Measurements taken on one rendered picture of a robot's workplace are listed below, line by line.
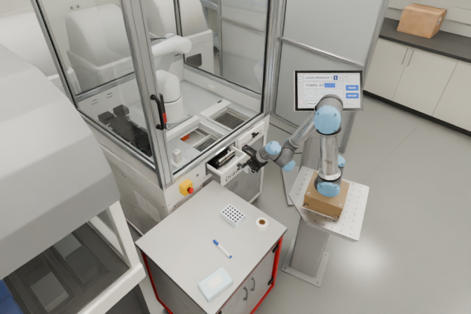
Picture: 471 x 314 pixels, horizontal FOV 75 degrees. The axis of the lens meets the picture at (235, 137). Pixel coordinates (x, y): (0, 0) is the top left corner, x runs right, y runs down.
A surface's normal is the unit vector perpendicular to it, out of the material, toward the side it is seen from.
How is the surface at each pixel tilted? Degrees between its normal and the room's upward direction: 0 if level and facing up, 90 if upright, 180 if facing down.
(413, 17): 88
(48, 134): 41
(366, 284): 0
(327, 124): 82
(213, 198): 0
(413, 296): 0
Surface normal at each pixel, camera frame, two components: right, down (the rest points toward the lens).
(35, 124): 0.51, -0.33
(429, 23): -0.67, 0.44
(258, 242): 0.00, -0.79
